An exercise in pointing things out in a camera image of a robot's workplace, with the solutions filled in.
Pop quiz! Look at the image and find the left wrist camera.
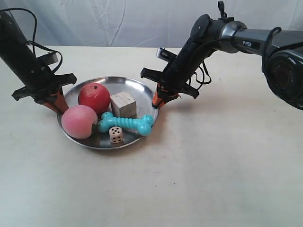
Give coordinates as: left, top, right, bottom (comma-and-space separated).
37, 52, 58, 65

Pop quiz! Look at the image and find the red toy apple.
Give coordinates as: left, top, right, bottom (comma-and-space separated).
78, 83, 110, 114

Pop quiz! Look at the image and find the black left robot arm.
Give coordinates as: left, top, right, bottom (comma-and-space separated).
0, 9, 77, 114

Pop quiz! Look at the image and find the teal rubber bone toy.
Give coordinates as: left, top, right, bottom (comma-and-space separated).
98, 112, 154, 136

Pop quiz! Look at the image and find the small wooden die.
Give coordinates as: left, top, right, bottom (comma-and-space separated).
108, 126, 124, 144

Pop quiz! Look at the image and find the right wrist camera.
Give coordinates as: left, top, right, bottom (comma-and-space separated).
156, 47, 177, 62

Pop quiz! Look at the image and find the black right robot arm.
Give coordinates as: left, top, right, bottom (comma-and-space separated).
141, 1, 303, 109

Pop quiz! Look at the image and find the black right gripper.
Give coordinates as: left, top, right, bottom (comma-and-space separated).
141, 40, 204, 109

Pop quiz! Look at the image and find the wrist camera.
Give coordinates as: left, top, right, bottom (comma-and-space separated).
37, 52, 58, 65
156, 47, 177, 62

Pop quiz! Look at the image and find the white backdrop cloth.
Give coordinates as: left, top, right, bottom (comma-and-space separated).
0, 0, 303, 48

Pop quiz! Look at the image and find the pink toy peach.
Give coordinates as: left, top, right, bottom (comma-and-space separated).
61, 105, 98, 140

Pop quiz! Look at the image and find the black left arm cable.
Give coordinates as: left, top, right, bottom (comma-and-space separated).
0, 8, 63, 76

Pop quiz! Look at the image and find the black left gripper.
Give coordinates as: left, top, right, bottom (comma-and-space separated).
11, 51, 77, 114

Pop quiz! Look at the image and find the wooden cube block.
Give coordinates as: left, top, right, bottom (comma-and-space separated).
110, 91, 137, 118

